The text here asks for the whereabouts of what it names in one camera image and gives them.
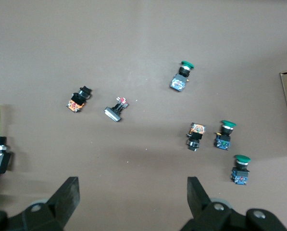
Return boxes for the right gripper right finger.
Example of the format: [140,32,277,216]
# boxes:
[181,177,232,231]

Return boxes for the brown table cover sheet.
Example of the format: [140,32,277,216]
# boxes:
[0,0,287,231]

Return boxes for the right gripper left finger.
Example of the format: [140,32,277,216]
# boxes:
[25,177,81,231]

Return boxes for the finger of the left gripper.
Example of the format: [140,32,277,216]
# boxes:
[0,137,13,179]

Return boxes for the black square button red terminals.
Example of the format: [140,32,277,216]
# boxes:
[103,96,130,123]

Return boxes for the green mushroom push button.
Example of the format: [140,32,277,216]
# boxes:
[230,154,251,186]
[214,120,237,151]
[169,60,196,92]

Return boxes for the black selector switch orange block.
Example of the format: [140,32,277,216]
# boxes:
[65,86,93,114]

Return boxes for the beige black switch block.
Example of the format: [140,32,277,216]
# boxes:
[186,122,207,152]

